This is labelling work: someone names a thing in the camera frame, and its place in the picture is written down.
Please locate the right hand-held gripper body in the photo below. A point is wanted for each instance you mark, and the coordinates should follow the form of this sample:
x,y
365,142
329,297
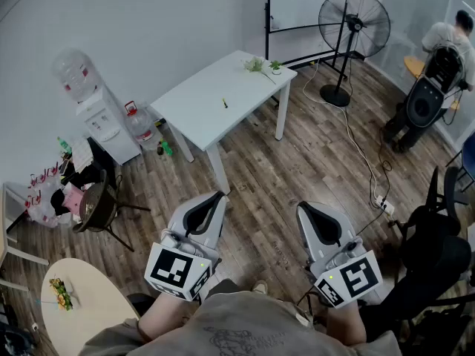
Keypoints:
x,y
356,276

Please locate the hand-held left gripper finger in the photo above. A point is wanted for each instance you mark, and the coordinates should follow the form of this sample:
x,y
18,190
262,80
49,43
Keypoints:
x,y
178,217
219,224

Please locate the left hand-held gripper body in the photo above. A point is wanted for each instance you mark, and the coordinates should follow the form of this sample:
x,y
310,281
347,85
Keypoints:
x,y
170,269

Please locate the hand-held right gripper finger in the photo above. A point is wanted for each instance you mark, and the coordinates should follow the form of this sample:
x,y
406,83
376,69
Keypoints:
x,y
308,243
343,224

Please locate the yellow-handled tool with black tip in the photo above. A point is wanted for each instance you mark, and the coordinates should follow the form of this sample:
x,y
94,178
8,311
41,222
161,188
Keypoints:
x,y
224,103

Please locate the person's left forearm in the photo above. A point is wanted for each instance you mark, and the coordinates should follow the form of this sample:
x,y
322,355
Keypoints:
x,y
167,317

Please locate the person's right forearm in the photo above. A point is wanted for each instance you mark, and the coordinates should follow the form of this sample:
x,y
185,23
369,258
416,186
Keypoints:
x,y
347,325

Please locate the black round stool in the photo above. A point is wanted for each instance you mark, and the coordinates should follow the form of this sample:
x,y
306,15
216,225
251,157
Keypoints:
x,y
143,304

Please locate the white power strip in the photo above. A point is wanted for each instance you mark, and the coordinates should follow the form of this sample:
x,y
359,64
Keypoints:
x,y
384,204

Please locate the person's dark trousers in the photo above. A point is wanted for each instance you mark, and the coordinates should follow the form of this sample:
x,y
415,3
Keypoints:
x,y
226,287

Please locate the person's right shoe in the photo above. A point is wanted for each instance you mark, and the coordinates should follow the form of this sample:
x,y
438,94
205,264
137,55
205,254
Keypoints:
x,y
261,287

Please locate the green plastic bottle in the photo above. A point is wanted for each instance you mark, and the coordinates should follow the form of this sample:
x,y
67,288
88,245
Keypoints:
x,y
63,144
167,148

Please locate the dark drink bottle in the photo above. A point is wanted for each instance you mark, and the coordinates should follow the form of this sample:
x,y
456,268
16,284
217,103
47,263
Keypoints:
x,y
160,148

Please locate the dark wicker chair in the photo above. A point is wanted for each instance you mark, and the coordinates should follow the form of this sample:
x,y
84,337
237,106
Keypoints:
x,y
96,206

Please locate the round beige table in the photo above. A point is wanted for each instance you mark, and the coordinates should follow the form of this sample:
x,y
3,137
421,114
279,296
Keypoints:
x,y
92,310

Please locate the black office chair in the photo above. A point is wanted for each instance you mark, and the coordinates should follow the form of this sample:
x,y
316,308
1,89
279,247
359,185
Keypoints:
x,y
438,243

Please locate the person's grey printed shirt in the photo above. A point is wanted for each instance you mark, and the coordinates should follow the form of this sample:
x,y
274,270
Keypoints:
x,y
241,328

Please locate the black cabinet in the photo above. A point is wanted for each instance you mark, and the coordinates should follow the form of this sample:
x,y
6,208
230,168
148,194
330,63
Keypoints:
x,y
100,161

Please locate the pink box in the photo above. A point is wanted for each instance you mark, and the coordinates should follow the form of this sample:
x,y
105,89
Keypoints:
x,y
72,200

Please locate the white water dispenser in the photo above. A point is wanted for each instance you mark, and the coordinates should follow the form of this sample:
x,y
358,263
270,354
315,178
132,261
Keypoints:
x,y
111,132

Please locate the yellow flower arrangement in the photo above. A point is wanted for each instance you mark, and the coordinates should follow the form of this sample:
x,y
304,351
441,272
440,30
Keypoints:
x,y
61,295

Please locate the white patterned box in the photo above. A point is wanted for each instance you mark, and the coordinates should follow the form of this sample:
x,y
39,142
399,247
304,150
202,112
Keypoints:
x,y
81,154

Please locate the black cap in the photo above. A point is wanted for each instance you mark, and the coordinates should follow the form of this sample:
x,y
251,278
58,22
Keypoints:
x,y
59,202

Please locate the white table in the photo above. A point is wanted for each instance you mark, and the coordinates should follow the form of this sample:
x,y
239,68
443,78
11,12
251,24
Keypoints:
x,y
208,98

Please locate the pack of red-capped bottles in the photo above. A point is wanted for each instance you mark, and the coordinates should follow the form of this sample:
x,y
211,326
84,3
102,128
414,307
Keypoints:
x,y
41,202

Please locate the blue chair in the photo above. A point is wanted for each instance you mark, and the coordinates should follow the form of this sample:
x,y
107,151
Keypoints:
x,y
468,158

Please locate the white green artificial flower bouquet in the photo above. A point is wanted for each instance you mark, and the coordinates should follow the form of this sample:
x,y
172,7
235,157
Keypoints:
x,y
255,64

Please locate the small green potted plant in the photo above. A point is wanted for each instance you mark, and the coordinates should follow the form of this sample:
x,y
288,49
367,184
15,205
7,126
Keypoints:
x,y
275,66

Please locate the yellow wooden stool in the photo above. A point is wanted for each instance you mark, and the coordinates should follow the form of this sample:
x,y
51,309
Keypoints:
x,y
413,65

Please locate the large clear water bottle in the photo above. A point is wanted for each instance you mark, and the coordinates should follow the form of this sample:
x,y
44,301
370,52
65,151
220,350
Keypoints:
x,y
76,74

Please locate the black floor fan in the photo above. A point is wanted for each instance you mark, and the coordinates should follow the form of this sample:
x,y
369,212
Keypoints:
x,y
354,22

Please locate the whiteboard with black stand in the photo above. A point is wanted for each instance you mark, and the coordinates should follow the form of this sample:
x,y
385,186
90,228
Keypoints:
x,y
297,2

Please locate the white frame shelf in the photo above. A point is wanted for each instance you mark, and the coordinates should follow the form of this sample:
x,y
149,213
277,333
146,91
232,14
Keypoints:
x,y
9,243

